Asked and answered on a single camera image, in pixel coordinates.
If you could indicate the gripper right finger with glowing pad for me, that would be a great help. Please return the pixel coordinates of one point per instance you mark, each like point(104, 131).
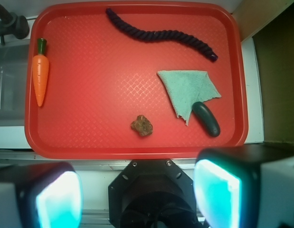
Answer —
point(251, 186)

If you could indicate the brown rock chunk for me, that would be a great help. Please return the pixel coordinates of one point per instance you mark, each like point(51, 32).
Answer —
point(142, 126)

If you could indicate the dark green plastic pickle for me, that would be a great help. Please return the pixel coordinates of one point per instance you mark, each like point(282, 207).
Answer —
point(206, 118)

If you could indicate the green cloth rag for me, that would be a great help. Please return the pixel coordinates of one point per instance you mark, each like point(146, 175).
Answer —
point(185, 87)

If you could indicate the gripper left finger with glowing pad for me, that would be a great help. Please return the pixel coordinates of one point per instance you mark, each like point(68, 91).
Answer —
point(44, 195)

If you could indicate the metal sink basin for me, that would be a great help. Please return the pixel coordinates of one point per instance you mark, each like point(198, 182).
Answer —
point(13, 78)

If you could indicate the red plastic tray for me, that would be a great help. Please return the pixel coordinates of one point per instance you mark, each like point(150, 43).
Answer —
point(100, 80)

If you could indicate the orange plastic carrot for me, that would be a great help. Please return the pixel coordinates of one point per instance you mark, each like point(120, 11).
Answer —
point(40, 69)

